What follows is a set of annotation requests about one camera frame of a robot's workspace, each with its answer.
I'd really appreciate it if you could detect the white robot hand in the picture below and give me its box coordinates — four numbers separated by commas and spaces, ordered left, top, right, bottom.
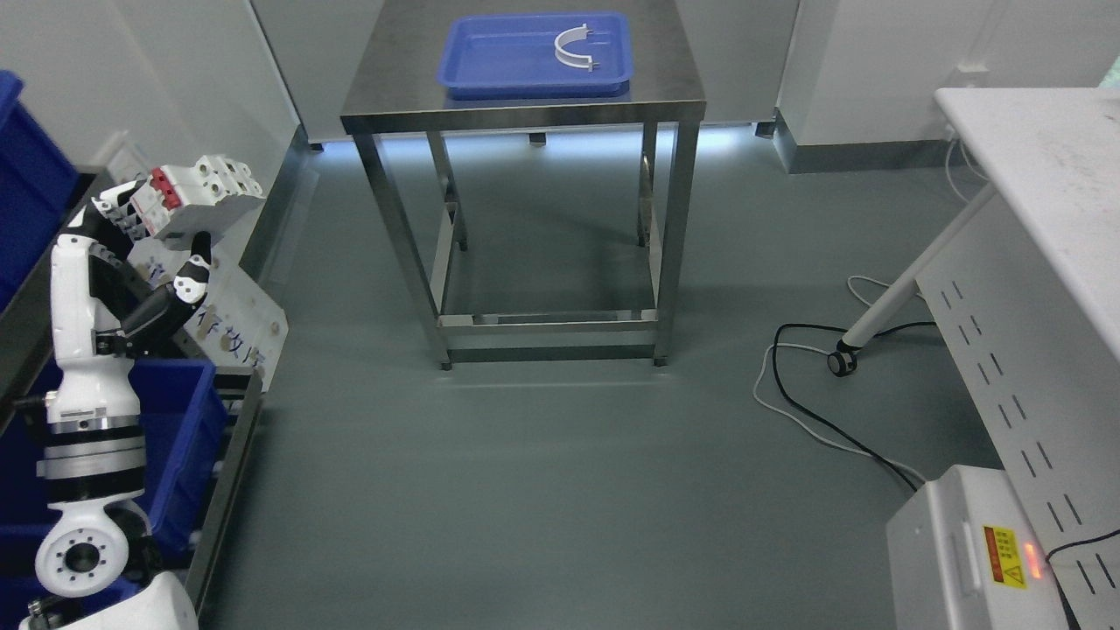
48, 179, 213, 420

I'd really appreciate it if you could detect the blue plastic tray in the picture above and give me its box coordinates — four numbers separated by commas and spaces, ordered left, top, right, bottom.
436, 11, 634, 101

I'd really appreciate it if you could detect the blue storage bin lower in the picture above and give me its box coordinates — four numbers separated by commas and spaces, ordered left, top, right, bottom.
1, 360, 228, 629

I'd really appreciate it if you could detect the stainless steel table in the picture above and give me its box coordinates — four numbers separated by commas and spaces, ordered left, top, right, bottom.
340, 1, 704, 374

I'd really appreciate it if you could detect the blue storage bin upper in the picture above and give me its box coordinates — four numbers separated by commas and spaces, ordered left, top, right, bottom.
1, 70, 80, 311

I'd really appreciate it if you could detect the white cable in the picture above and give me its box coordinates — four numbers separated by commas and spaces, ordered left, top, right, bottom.
752, 131, 990, 487

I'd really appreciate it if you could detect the white rolling desk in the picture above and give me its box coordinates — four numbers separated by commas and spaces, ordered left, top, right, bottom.
829, 89, 1119, 629

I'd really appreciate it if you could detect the white curved pipe clamp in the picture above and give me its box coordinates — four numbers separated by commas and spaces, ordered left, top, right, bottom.
553, 24, 604, 73

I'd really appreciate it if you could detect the blue storage bin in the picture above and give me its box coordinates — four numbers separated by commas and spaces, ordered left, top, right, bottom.
1, 360, 228, 629
1, 70, 80, 311

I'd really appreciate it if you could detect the grey equipment box warning label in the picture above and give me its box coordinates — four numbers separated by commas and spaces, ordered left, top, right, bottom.
885, 464, 1082, 630

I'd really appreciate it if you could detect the white robot forearm with rings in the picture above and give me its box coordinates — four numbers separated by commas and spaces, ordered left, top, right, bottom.
20, 415, 199, 629

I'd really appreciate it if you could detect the white red circuit breaker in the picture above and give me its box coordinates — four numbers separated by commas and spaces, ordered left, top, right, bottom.
125, 154, 265, 250

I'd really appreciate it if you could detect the black cable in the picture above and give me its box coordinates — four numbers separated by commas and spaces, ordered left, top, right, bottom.
772, 322, 1120, 630

